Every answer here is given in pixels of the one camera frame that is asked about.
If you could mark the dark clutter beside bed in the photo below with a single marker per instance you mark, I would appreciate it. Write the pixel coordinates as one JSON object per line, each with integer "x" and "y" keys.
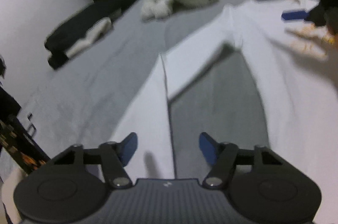
{"x": 16, "y": 140}

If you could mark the white printed t-shirt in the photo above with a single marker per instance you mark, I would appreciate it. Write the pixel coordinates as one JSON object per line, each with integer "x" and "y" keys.
{"x": 298, "y": 94}

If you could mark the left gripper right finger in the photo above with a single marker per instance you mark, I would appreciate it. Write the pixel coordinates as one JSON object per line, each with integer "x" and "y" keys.
{"x": 221, "y": 157}

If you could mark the person's right hand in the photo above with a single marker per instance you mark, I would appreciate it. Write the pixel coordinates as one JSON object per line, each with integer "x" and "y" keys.
{"x": 314, "y": 42}

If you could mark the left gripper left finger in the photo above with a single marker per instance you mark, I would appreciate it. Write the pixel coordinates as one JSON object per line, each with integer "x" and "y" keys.
{"x": 114, "y": 157}

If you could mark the black and white folded garment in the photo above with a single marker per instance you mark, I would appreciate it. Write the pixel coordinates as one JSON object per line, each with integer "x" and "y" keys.
{"x": 83, "y": 29}

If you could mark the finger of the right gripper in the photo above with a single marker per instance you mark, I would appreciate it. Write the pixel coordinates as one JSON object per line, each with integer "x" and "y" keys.
{"x": 314, "y": 16}

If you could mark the grey bed sheet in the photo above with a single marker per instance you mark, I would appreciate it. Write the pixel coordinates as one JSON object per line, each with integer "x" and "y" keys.
{"x": 82, "y": 102}

